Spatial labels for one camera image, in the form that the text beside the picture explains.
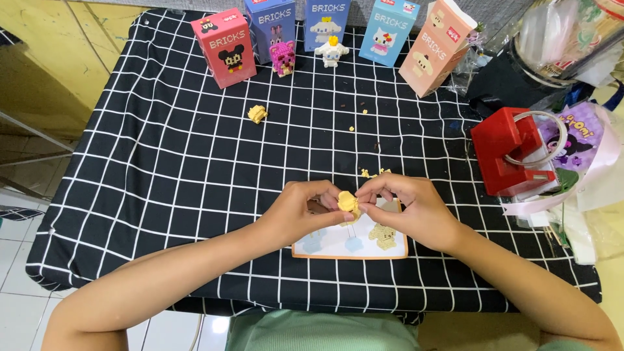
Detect person's left hand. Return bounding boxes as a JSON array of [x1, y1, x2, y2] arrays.
[[260, 180, 355, 247]]

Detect person's right hand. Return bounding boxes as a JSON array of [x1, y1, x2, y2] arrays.
[[355, 172, 463, 254]]

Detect yellow brick figure piece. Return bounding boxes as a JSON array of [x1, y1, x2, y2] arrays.
[[337, 190, 362, 227]]

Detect brick instruction sheet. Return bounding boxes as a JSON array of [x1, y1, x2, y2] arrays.
[[292, 197, 409, 260]]

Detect black white checked tablecloth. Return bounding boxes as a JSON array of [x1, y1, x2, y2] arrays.
[[25, 8, 602, 325]]

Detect red tape dispenser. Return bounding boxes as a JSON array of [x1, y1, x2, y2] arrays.
[[470, 107, 557, 198]]

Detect small yellow brick assembly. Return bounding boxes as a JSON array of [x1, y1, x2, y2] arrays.
[[247, 104, 269, 124]]

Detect person's green clothing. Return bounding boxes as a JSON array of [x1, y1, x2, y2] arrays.
[[225, 309, 421, 351]]

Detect clear plastic wrapper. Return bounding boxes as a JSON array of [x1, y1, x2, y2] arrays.
[[446, 22, 493, 98]]

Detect pink brick figure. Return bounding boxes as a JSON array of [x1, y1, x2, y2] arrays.
[[269, 40, 296, 78]]

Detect black bag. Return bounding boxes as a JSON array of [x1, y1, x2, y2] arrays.
[[465, 34, 595, 120]]

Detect clear tape roll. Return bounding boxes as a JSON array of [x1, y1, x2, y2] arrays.
[[502, 110, 569, 168]]

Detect heap of plastic bags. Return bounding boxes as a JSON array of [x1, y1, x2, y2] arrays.
[[502, 0, 624, 266]]

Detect peach brick toy box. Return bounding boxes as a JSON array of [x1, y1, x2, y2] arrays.
[[398, 0, 478, 98]]

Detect white brick figure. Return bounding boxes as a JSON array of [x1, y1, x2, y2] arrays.
[[314, 35, 350, 68]]

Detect purple cartoon bag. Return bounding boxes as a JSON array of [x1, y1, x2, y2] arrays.
[[535, 101, 606, 182]]

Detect red brick toy box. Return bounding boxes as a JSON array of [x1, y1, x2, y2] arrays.
[[190, 7, 257, 90]]

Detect light blue brick toy box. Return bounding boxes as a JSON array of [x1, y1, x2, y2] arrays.
[[359, 0, 421, 68]]

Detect purple brick toy box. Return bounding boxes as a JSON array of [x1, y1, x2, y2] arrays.
[[244, 0, 296, 65]]

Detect yellow cabinet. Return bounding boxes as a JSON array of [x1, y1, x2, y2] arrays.
[[0, 0, 152, 142]]

